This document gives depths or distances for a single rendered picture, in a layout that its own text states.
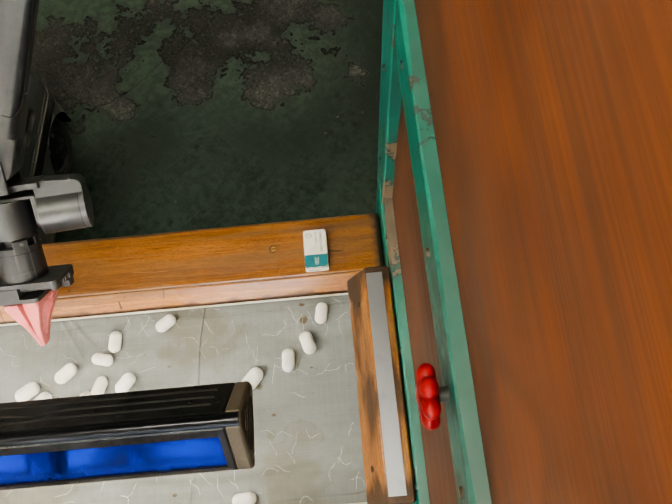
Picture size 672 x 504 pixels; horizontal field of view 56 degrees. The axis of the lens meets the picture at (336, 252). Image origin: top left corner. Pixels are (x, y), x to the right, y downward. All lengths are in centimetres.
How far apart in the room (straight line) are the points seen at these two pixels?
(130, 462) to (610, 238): 51
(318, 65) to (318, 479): 143
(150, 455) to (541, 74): 49
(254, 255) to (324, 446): 30
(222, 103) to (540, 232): 183
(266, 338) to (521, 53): 76
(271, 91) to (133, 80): 44
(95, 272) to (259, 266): 25
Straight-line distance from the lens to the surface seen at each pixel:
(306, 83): 204
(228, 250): 98
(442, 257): 42
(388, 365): 82
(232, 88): 206
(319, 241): 95
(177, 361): 98
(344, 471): 93
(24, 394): 104
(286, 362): 93
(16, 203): 88
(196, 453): 61
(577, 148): 20
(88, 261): 104
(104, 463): 64
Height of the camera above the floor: 167
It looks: 70 degrees down
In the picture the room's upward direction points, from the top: 8 degrees counter-clockwise
